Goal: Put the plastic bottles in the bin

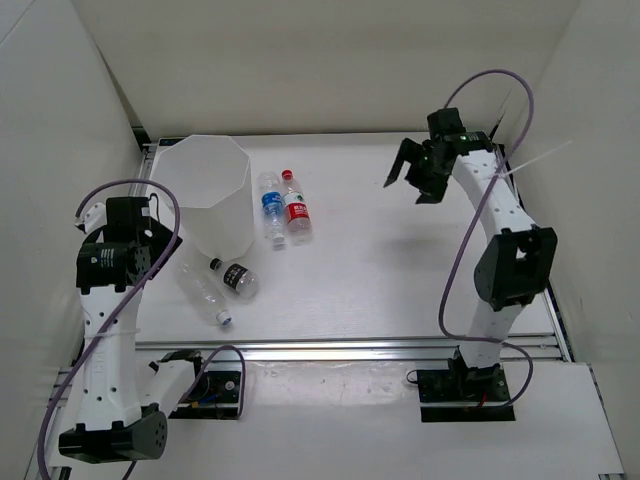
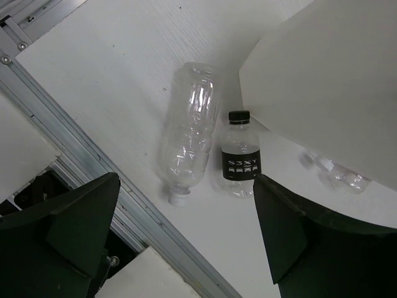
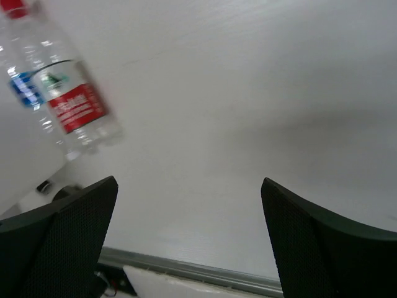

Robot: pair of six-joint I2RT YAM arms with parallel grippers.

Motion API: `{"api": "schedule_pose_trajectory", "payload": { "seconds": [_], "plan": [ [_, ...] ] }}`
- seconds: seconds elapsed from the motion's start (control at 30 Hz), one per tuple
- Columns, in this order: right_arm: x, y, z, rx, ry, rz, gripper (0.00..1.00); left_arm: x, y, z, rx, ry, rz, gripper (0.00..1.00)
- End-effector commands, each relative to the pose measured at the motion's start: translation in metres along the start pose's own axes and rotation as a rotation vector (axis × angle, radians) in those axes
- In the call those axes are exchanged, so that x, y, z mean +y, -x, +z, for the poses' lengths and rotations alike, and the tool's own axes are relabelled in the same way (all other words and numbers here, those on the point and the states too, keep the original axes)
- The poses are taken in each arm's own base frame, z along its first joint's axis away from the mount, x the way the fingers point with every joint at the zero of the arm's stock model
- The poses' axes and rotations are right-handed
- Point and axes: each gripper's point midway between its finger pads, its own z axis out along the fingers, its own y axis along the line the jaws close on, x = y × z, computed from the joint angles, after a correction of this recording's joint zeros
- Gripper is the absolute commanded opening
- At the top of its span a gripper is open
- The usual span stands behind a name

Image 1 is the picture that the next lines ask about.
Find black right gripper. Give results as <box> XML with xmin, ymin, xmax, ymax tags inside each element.
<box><xmin>384</xmin><ymin>138</ymin><xmax>450</xmax><ymax>205</ymax></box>

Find clear unlabelled plastic bottle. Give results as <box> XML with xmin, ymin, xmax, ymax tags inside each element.
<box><xmin>175</xmin><ymin>262</ymin><xmax>232</xmax><ymax>327</ymax></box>

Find black label plastic bottle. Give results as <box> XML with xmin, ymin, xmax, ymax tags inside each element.
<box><xmin>209</xmin><ymin>258</ymin><xmax>259</xmax><ymax>300</ymax></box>

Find red label plastic bottle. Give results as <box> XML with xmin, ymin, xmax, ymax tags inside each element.
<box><xmin>281</xmin><ymin>169</ymin><xmax>312</xmax><ymax>245</ymax></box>

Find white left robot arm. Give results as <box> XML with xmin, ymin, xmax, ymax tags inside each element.
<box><xmin>58</xmin><ymin>197</ymin><xmax>210</xmax><ymax>464</ymax></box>

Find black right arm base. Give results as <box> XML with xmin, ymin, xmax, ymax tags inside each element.
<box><xmin>406</xmin><ymin>368</ymin><xmax>516</xmax><ymax>423</ymax></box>

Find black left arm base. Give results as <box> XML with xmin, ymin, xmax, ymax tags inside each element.
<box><xmin>162</xmin><ymin>345</ymin><xmax>247</xmax><ymax>421</ymax></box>

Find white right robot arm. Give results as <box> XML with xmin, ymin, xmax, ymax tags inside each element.
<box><xmin>386</xmin><ymin>108</ymin><xmax>557</xmax><ymax>400</ymax></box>

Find white octagonal plastic bin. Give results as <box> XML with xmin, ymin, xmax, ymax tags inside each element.
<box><xmin>151</xmin><ymin>135</ymin><xmax>255</xmax><ymax>260</ymax></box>

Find blue label plastic bottle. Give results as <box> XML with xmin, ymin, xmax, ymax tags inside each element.
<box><xmin>258</xmin><ymin>172</ymin><xmax>285</xmax><ymax>249</ymax></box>

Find white cable tie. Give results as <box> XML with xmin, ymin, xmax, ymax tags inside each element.
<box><xmin>494</xmin><ymin>140</ymin><xmax>573</xmax><ymax>179</ymax></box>

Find aluminium front frame rail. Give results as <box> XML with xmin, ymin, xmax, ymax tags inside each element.
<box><xmin>54</xmin><ymin>335</ymin><xmax>571</xmax><ymax>396</ymax></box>

